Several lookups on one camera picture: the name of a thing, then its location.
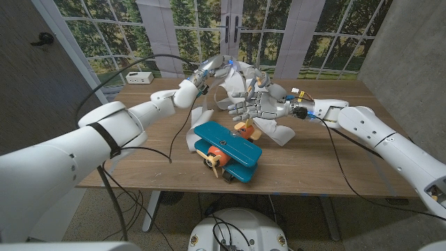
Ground white receipt paper strip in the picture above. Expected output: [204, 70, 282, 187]
[185, 61, 296, 153]

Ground teal orange toy plane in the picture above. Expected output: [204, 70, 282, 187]
[193, 114, 263, 184]

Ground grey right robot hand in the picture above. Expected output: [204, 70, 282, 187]
[227, 68, 309, 122]

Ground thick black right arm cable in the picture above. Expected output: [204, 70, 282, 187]
[336, 128, 384, 160]

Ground white power strip box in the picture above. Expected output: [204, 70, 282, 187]
[125, 71, 155, 85]

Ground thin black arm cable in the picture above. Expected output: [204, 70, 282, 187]
[100, 104, 196, 251]
[313, 116, 446, 222]

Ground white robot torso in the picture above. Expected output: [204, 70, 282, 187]
[187, 207, 290, 251]

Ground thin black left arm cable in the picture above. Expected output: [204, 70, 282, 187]
[100, 104, 196, 251]

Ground black wall door handle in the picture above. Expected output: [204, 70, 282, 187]
[30, 32, 55, 47]

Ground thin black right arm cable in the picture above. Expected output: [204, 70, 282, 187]
[313, 116, 446, 222]

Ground black round floor object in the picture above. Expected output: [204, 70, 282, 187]
[160, 190, 185, 206]

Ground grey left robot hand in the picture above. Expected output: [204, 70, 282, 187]
[187, 54, 235, 97]

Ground white table leg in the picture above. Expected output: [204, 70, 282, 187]
[141, 190, 162, 234]
[318, 196, 342, 243]

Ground printed forest window backdrop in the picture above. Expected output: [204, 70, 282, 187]
[52, 0, 394, 88]

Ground orange-handled scissors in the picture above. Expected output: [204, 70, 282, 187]
[245, 64, 271, 97]

